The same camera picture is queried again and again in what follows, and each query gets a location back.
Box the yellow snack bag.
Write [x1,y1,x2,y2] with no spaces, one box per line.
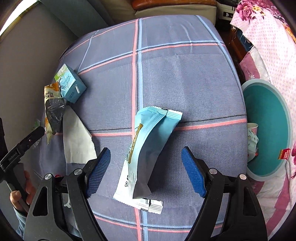
[44,82,65,144]

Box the teal milk carton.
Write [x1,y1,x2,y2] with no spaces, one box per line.
[54,64,87,103]

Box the pink paper cup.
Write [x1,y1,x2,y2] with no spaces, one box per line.
[247,123,258,135]

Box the green clear plastic wrapper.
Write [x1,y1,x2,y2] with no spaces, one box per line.
[30,120,45,149]

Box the light blue snack wrapper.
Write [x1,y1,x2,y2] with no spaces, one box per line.
[247,128,259,162]

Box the blue sleeve forearm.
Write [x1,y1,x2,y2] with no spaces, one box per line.
[14,208,27,238]

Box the teal trash bin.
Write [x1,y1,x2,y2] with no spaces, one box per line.
[242,79,292,181]

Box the person's left hand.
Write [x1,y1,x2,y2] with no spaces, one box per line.
[9,170,37,212]

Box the grey blue curtain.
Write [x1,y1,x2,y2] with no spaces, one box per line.
[40,0,115,37]

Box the blue plaid table cloth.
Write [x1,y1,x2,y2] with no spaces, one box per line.
[34,14,248,241]

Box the beige sofa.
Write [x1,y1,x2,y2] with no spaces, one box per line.
[101,0,217,24]

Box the orange leather seat cushion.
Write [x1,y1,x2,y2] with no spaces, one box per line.
[132,0,217,11]

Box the pink floral quilt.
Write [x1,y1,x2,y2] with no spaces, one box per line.
[231,1,295,237]

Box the black electronics stack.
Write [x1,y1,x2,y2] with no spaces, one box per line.
[217,0,240,21]

